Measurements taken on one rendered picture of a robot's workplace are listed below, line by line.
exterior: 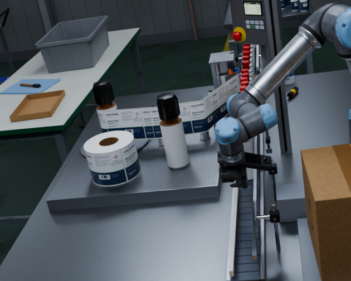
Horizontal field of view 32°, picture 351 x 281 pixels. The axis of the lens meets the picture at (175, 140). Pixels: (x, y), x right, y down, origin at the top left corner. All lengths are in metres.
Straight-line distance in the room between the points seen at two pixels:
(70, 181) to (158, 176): 0.37
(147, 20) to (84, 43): 3.39
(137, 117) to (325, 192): 1.14
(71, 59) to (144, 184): 2.02
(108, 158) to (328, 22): 0.96
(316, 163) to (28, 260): 1.03
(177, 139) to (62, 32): 2.54
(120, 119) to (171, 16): 4.87
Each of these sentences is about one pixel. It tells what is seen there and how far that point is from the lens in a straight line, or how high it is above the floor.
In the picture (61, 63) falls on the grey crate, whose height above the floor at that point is 0.86.
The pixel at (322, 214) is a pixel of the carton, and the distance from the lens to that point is 1.64.
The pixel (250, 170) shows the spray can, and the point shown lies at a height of 0.92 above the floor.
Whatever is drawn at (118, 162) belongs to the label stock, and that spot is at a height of 0.97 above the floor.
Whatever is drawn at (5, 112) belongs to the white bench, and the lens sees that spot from 3.75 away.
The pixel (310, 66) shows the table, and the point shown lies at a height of 0.49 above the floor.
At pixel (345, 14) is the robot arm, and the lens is 1.87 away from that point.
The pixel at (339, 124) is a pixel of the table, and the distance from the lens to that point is 2.71.
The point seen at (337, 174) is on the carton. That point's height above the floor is 1.12.
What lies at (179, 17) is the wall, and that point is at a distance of 7.39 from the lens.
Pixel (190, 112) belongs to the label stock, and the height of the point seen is 1.02.
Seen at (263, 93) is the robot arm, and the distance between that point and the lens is 1.95.
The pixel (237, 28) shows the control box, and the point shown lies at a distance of 2.39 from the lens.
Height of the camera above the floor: 1.97
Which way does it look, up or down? 24 degrees down
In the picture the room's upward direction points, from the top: 11 degrees counter-clockwise
